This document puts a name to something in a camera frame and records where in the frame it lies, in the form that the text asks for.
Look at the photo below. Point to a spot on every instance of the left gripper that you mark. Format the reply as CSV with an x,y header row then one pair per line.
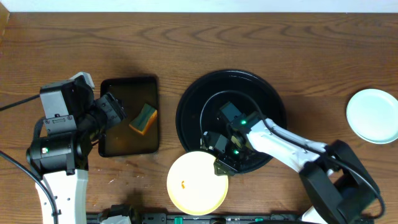
x,y
111,107

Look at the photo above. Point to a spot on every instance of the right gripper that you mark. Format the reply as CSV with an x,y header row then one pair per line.
x,y
229,167

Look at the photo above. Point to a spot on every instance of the orange green sponge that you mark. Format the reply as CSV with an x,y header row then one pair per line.
x,y
144,120

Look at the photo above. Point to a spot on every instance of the yellow plate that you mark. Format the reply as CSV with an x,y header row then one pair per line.
x,y
193,186

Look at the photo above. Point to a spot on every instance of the light blue plate top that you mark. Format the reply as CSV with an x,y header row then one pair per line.
x,y
372,115

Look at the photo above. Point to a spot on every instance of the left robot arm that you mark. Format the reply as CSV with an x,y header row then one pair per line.
x,y
58,155

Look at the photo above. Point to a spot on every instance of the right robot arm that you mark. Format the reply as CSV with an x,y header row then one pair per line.
x,y
338,185

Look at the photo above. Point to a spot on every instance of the black rectangular tray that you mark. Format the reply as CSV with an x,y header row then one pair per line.
x,y
132,93

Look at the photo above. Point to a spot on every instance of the round black tray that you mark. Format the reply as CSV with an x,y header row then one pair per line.
x,y
199,111

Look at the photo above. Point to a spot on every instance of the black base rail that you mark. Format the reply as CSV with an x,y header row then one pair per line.
x,y
162,218

